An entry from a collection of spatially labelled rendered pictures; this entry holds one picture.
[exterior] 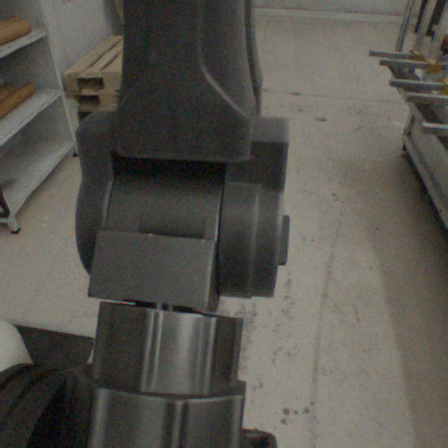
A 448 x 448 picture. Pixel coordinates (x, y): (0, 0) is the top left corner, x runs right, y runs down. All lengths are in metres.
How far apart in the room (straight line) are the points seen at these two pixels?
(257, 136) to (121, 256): 0.08
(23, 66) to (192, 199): 2.71
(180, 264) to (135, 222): 0.03
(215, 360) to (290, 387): 1.38
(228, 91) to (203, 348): 0.11
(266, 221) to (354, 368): 1.49
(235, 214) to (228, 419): 0.09
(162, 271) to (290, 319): 1.56
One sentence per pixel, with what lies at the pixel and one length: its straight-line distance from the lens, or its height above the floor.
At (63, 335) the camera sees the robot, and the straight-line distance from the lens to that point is 0.43.
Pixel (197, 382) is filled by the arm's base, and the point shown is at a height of 1.23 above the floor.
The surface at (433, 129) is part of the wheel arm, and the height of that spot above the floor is 0.82.
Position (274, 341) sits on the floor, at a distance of 1.64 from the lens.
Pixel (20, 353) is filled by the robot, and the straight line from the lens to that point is 0.22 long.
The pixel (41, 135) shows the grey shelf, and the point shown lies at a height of 0.16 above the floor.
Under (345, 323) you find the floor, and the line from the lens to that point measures 1.75.
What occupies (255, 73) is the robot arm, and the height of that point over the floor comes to 1.29.
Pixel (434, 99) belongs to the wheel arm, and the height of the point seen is 0.84.
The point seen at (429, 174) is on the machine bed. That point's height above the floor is 0.17.
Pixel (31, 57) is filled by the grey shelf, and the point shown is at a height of 0.72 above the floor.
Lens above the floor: 1.37
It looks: 41 degrees down
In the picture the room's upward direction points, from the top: straight up
